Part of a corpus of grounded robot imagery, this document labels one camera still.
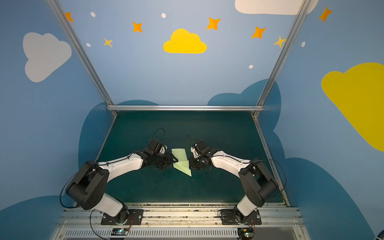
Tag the floor rail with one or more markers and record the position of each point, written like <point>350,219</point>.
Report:
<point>271,161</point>
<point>88,185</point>

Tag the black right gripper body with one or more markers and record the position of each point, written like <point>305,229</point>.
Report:
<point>196,161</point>

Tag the aluminium left corner post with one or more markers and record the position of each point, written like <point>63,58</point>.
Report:
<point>59,13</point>

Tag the green circuit board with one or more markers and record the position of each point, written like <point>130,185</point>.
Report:
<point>245,234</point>
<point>120,232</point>

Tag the aluminium right corner post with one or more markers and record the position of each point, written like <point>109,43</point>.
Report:
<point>292,34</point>

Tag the light green paper sheet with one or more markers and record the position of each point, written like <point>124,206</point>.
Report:
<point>182,164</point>

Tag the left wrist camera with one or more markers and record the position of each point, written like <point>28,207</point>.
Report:
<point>155,147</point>

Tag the right side floor rail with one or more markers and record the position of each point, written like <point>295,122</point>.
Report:
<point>271,161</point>

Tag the left green circuit board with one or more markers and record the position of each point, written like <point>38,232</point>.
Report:
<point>120,232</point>

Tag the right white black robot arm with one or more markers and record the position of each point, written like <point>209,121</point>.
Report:
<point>257,181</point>

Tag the aluminium back frame rail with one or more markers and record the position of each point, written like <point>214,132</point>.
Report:
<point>184,108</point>

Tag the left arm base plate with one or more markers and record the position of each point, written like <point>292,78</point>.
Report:
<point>124,217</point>

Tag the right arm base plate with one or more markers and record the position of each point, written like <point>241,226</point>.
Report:
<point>234,217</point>

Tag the left side floor rail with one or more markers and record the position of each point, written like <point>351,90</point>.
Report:
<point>88,185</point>

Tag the aluminium corner post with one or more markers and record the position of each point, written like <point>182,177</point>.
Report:
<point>59,13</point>
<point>292,34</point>

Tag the right green circuit board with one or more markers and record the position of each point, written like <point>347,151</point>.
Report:
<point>245,234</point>

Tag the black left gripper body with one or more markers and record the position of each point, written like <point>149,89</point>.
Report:
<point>163,160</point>

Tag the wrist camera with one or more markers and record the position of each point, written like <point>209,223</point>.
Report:
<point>155,147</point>
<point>200,149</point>

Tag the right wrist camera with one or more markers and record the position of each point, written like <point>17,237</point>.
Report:
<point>200,149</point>

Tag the aluminium front rail platform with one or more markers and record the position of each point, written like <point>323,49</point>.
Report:
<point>183,221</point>

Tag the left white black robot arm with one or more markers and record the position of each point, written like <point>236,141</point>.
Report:
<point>116,168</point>

